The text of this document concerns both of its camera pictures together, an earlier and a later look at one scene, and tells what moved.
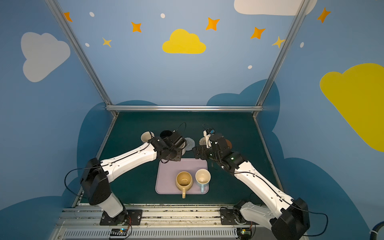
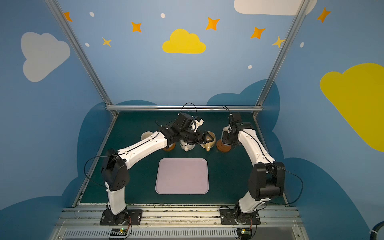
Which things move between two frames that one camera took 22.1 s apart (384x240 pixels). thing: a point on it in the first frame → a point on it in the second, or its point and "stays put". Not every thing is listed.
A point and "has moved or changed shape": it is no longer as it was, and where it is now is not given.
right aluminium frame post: [292, 30] stays put
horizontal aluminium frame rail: [184, 108] stays put
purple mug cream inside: [146, 135] stays put
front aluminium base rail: [83, 222] stays put
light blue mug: [202, 177] → [225, 129]
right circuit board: [243, 233] stays put
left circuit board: [118, 232] stays put
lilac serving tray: [167, 170] stays put
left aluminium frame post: [61, 20] stays put
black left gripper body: [176, 141] → [196, 137]
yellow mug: [184, 181] has moved or changed shape
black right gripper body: [202, 151] → [227, 140]
